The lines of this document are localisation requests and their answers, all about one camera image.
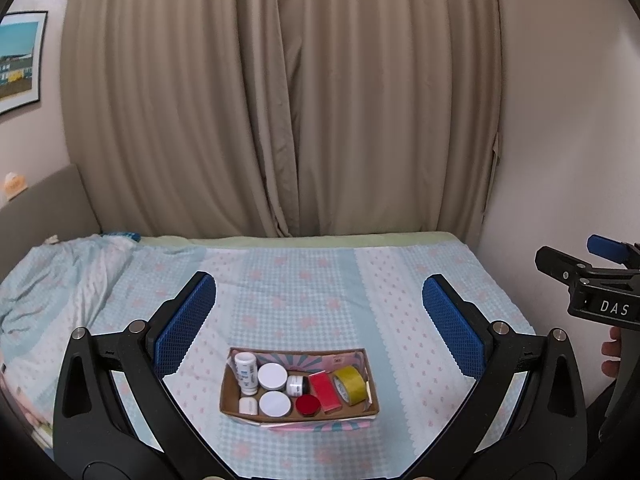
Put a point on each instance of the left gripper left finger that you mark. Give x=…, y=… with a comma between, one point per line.
x=114, y=418

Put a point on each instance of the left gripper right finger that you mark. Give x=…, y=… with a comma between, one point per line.
x=524, y=418

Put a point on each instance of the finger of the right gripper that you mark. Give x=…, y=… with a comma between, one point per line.
x=622, y=253
x=562, y=267

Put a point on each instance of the white small square case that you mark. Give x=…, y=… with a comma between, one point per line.
x=248, y=406

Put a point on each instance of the white blue label bottle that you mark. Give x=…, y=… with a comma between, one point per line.
x=245, y=365

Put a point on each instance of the small white lid jar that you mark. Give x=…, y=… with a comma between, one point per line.
x=275, y=404

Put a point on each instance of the white lid green jar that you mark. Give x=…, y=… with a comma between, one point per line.
x=272, y=376

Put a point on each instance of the yellow tape roll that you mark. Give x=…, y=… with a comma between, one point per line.
x=350, y=385

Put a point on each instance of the small black label jar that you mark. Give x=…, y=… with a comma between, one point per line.
x=296, y=386

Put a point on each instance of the red round cap jar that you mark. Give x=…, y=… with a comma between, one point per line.
x=307, y=405

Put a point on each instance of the red rectangular box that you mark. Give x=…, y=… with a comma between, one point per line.
x=322, y=386

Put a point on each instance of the person right hand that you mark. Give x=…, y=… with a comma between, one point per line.
x=612, y=352

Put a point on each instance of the light blue patterned bedsheet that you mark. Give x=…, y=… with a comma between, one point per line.
x=319, y=298

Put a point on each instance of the blue clip on bed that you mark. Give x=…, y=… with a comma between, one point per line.
x=136, y=237

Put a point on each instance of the light green mattress edge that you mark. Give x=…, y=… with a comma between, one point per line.
x=339, y=241

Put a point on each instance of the cardboard box pink pattern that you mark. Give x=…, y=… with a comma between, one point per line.
x=304, y=363

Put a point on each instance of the grey sofa headboard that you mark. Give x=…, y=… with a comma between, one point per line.
x=58, y=205

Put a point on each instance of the beige curtain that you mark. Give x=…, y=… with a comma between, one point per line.
x=284, y=118

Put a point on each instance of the framed wall picture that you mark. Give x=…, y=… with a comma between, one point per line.
x=21, y=42

